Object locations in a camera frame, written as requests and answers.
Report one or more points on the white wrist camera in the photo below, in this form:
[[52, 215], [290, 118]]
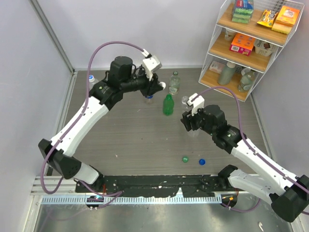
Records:
[[151, 65], [195, 102]]

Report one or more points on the white wire shelf rack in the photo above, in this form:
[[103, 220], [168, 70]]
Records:
[[219, 48]]

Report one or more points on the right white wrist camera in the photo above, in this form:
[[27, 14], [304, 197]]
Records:
[[195, 102]]

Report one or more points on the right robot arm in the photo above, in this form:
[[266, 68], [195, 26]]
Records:
[[284, 191]]

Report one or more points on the clear bottle blue cap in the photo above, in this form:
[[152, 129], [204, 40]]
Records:
[[92, 81]]

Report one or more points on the white cup on shelf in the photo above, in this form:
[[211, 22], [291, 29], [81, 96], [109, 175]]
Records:
[[229, 34]]

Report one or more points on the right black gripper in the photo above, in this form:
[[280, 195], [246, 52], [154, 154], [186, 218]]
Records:
[[187, 120]]

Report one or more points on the green sponge pack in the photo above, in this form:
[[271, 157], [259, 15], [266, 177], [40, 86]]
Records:
[[242, 11]]

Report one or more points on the clear bottle on shelf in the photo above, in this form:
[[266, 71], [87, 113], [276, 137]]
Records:
[[247, 79]]

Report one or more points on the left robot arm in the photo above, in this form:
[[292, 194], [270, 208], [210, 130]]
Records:
[[121, 78]]

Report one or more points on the orange yellow box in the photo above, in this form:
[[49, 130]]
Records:
[[285, 20]]

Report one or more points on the grey green bottle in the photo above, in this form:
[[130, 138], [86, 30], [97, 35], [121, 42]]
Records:
[[227, 73]]

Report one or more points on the pink white packet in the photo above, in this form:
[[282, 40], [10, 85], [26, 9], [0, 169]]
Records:
[[216, 67]]

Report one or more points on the white cable duct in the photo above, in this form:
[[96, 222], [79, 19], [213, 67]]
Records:
[[85, 199]]

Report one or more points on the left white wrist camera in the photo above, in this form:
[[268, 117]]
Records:
[[151, 65]]

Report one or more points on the orange pink box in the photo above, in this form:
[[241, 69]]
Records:
[[242, 44]]

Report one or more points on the clear plastic bottle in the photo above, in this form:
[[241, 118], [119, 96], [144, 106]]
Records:
[[187, 108]]

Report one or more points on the yellow snack bag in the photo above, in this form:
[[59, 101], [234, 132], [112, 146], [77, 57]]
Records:
[[267, 19]]

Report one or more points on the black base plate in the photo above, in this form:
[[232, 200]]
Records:
[[163, 186]]

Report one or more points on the pepsi bottle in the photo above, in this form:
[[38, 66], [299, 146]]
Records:
[[149, 99]]

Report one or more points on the white bottle cap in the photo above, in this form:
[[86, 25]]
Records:
[[163, 85]]

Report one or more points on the green plastic bottle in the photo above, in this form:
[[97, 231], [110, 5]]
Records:
[[168, 105]]

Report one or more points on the clear glass bottle green cap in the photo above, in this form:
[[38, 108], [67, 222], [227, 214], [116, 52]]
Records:
[[174, 83]]

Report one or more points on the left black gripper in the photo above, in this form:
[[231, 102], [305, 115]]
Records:
[[154, 85]]

